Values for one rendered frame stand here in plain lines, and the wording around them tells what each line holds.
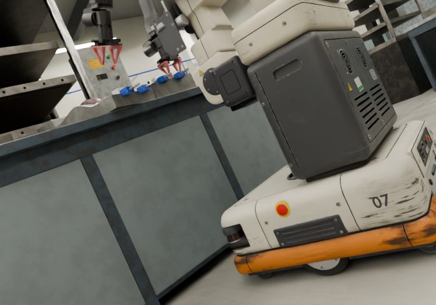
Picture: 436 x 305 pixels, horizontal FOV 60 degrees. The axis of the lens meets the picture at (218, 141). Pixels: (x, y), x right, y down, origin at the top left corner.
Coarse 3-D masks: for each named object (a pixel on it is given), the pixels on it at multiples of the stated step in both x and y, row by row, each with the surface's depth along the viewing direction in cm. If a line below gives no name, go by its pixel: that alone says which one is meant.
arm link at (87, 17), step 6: (90, 0) 145; (96, 0) 144; (96, 6) 145; (102, 6) 146; (108, 6) 149; (84, 12) 152; (90, 12) 151; (84, 18) 152; (90, 18) 150; (84, 24) 153; (90, 24) 152; (96, 24) 152
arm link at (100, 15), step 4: (92, 12) 150; (96, 12) 147; (100, 12) 147; (104, 12) 147; (108, 12) 148; (96, 16) 148; (100, 16) 147; (104, 16) 147; (108, 16) 148; (96, 20) 151; (100, 20) 147; (104, 20) 148; (108, 20) 148; (100, 24) 148; (104, 24) 149; (108, 24) 150
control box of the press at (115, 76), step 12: (84, 60) 254; (96, 60) 259; (108, 60) 266; (120, 60) 272; (96, 72) 257; (108, 72) 263; (120, 72) 269; (96, 84) 254; (108, 84) 260; (120, 84) 266; (84, 96) 263
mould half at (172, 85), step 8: (168, 80) 181; (176, 80) 185; (184, 80) 188; (192, 80) 191; (152, 88) 174; (160, 88) 177; (168, 88) 180; (176, 88) 183; (184, 88) 186; (160, 96) 176
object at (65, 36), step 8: (48, 0) 236; (48, 8) 237; (56, 8) 238; (56, 16) 236; (56, 24) 236; (64, 24) 239; (64, 32) 237; (64, 40) 236; (72, 40) 240; (72, 48) 237; (72, 56) 236; (80, 64) 237; (80, 72) 236; (80, 80) 237; (88, 80) 237; (88, 88) 236; (88, 96) 237; (96, 96) 238; (56, 112) 289
